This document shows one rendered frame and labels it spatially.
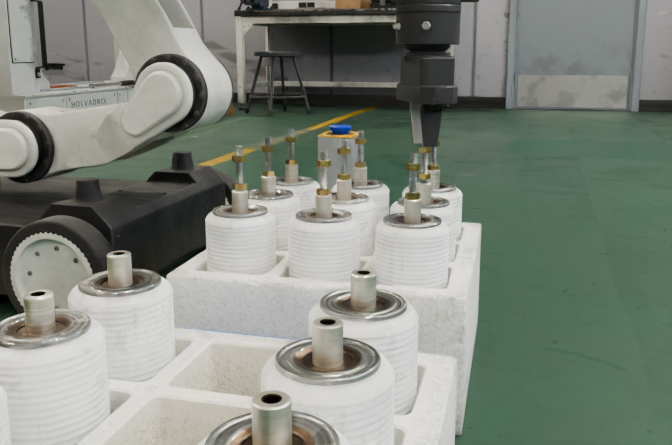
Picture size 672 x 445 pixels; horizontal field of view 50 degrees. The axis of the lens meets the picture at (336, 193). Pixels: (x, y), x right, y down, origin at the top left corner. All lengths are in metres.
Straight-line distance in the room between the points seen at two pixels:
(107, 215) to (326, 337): 0.82
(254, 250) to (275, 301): 0.08
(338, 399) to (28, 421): 0.24
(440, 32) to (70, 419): 0.66
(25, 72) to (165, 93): 2.40
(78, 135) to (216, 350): 0.80
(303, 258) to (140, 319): 0.31
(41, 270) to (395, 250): 0.64
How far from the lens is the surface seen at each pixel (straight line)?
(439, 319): 0.89
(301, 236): 0.93
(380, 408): 0.51
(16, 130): 1.51
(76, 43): 7.36
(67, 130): 1.49
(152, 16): 1.38
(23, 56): 3.67
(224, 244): 0.96
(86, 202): 1.31
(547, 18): 6.01
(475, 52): 6.04
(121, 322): 0.68
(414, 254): 0.90
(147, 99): 1.33
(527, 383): 1.10
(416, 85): 1.00
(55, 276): 1.28
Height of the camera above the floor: 0.47
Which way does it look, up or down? 11 degrees down
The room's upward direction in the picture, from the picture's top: straight up
